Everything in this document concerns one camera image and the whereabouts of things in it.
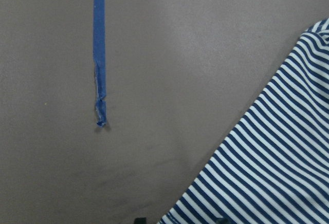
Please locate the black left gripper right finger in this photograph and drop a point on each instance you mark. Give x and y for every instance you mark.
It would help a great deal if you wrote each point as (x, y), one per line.
(221, 221)

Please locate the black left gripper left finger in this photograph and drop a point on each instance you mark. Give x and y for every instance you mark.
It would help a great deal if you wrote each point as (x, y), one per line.
(140, 220)

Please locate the navy white striped polo shirt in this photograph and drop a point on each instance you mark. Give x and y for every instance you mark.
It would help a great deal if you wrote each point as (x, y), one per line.
(273, 165)

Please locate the blue tape strip lengthwise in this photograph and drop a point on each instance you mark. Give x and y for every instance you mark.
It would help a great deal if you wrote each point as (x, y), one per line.
(99, 60)

